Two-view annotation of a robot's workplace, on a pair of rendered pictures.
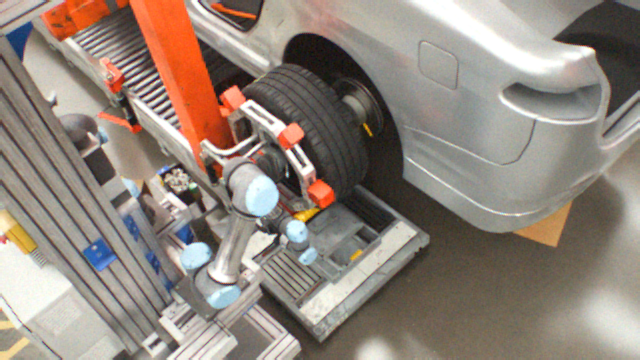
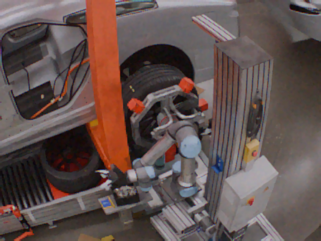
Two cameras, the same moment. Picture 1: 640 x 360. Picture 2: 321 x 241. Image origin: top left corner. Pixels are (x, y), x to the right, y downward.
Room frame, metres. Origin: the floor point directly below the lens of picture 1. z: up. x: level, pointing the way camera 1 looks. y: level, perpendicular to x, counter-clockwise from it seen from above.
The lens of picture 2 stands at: (1.43, 2.60, 3.21)
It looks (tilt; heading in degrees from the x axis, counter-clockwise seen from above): 44 degrees down; 280
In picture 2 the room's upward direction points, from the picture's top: 3 degrees counter-clockwise
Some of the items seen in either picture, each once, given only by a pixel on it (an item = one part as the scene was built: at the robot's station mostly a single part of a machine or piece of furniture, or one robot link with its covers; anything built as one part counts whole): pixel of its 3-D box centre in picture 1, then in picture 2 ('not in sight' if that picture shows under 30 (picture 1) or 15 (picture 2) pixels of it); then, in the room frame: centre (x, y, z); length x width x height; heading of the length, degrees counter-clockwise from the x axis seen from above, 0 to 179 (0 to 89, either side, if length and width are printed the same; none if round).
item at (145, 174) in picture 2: not in sight; (144, 173); (1.81, 1.01, 1.21); 0.11 x 0.08 x 0.09; 23
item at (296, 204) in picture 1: (272, 158); (165, 119); (1.81, 0.17, 0.85); 0.54 x 0.07 x 0.54; 34
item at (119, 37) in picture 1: (179, 82); (11, 199); (3.42, 0.84, 0.14); 2.47 x 0.85 x 0.27; 34
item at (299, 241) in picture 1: (295, 232); not in sight; (1.30, 0.11, 0.95); 0.11 x 0.08 x 0.11; 29
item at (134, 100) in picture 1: (126, 95); (15, 219); (3.20, 1.16, 0.28); 2.47 x 0.09 x 0.22; 34
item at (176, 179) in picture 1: (180, 185); (125, 194); (2.06, 0.70, 0.51); 0.20 x 0.14 x 0.13; 26
